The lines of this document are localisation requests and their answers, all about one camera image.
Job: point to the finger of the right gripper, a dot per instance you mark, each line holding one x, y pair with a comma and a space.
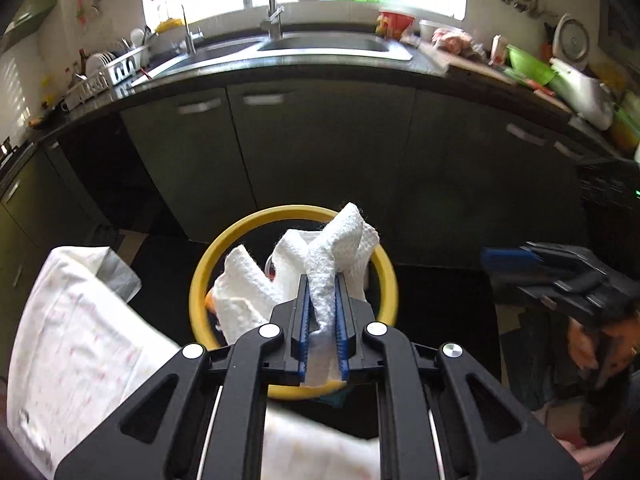
535, 258
570, 295

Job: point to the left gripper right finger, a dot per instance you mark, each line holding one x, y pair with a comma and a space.
441, 415

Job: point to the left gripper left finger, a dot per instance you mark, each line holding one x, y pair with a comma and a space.
202, 414

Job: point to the white paper towel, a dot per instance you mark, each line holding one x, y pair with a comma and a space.
245, 297

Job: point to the green kitchen cabinets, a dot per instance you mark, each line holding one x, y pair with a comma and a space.
441, 167

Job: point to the steel kitchen sink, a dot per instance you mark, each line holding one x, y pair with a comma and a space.
303, 44

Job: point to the chrome kitchen faucet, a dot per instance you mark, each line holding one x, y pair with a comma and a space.
272, 24

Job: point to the person right hand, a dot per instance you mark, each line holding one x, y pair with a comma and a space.
606, 352

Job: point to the orange foam net sleeve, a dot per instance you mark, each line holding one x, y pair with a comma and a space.
210, 302

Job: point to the white rice cooker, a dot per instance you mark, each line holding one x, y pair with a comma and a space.
586, 95

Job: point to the green plastic basin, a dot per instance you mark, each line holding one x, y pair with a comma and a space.
529, 66

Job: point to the floral white tablecloth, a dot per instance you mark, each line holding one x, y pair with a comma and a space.
80, 351

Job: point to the white dish rack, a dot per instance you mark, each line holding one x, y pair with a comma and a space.
104, 78

